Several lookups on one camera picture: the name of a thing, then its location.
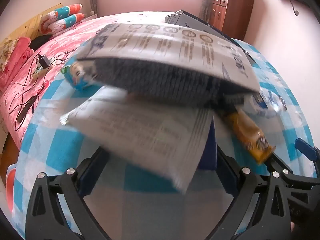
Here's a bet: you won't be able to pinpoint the grey printed cardboard box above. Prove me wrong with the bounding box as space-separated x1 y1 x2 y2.
76 23 261 111

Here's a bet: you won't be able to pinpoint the black charger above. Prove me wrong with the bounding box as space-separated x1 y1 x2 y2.
37 55 50 69

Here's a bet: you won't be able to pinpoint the blue cartoon snack packet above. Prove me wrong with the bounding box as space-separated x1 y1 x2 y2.
61 61 101 91

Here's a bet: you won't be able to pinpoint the floral pillow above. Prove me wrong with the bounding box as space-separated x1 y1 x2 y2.
0 37 19 67

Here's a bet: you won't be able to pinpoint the orange plastic chair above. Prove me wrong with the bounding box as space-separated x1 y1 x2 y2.
5 170 18 216

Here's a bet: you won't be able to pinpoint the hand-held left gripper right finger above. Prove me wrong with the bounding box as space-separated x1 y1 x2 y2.
199 116 293 240

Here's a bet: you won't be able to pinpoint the yellow snack packet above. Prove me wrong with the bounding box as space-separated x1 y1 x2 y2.
224 110 276 165

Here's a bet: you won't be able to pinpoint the grey feather-print paper pouch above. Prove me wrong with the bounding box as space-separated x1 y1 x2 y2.
60 85 215 193

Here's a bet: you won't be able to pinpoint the black television cable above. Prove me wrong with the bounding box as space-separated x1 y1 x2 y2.
289 0 300 16

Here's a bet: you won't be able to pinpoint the brown wooden cabinet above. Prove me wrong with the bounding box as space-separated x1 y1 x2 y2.
208 0 255 41

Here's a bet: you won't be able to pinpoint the yellow headboard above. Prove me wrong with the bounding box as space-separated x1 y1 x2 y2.
0 4 63 46

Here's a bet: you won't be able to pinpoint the power strip with cables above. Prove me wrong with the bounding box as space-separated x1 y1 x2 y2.
7 51 76 131

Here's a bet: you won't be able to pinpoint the pink folded blankets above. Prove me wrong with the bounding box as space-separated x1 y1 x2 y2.
0 37 35 88

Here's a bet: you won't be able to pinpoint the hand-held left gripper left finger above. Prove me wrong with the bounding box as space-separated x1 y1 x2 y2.
25 146 112 240

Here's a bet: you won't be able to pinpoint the black cloth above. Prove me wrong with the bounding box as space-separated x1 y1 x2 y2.
29 35 52 50

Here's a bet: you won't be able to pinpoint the blue checked tablecloth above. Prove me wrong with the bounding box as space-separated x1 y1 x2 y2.
15 39 318 240

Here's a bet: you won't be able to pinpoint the pink printed bed blanket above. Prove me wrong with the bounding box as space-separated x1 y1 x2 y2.
0 11 177 153

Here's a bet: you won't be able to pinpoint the white bedside table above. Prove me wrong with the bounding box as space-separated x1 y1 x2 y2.
82 11 98 22

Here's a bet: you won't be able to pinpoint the white and blue packet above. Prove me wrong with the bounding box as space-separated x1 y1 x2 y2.
246 87 287 118

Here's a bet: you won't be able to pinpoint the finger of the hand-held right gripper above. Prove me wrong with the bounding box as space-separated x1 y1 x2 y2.
294 137 320 162
265 154 320 198

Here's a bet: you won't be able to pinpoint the white power strip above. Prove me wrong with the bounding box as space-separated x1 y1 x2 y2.
32 66 47 77

